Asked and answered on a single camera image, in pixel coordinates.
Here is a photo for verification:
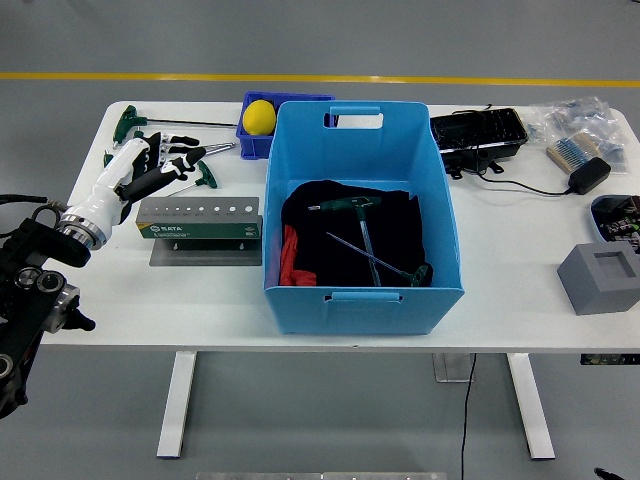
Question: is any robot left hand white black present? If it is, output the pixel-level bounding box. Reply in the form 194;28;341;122
66;131;207;233

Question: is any green grey metal wrench stand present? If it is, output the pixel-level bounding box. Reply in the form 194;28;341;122
134;195;265;268

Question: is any large green T-handle hex wrench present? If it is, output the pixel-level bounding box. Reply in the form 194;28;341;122
306;194;384;289

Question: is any large light blue plastic box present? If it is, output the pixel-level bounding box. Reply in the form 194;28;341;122
263;99;467;336

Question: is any black electronic box with tabs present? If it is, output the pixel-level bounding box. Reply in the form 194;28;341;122
428;106;531;181

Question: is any white table leg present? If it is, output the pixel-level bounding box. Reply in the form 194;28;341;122
505;352;556;461
156;351;199;460

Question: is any black table control panel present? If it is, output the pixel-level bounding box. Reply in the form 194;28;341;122
579;353;640;366

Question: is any small dark blue bin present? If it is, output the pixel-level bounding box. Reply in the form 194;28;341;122
235;89;337;161

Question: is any yellow ball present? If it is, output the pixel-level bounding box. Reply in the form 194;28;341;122
242;98;278;136

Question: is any grey block with square recess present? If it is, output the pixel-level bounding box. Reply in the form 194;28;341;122
556;242;640;316

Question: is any grey metal floor plate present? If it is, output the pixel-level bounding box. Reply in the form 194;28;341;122
432;352;476;384

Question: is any red cloth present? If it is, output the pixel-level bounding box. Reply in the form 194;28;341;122
278;224;319;287

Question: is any black cloth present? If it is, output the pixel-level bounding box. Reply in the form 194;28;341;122
279;179;435;289

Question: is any light blue parts tray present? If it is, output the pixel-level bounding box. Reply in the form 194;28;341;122
589;193;640;251

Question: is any black power adapter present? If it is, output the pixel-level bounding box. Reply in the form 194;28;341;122
567;156;613;196

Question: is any tan blue resistor strip bundle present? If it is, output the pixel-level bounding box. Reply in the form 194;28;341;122
545;132;604;175

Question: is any clear plastic bag of resistors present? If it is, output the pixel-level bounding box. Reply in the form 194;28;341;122
524;96;632;176

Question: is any small green T-handle hex wrench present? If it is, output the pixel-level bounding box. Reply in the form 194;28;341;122
167;159;220;197

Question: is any black hanging cable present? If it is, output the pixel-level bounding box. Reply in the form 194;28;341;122
459;352;479;480

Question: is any black adapter cable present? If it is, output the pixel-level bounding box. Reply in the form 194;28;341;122
452;103;574;197

